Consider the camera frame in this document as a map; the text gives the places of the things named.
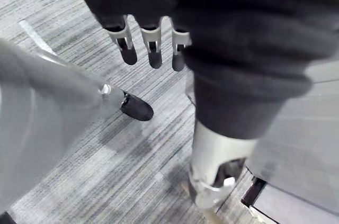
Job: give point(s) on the dark robot foot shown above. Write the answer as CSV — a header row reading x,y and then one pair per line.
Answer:
x,y
137,107

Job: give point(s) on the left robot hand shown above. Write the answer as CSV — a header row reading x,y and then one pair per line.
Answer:
x,y
238,36

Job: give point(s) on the grey cabinet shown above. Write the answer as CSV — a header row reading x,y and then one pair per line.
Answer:
x,y
296,144

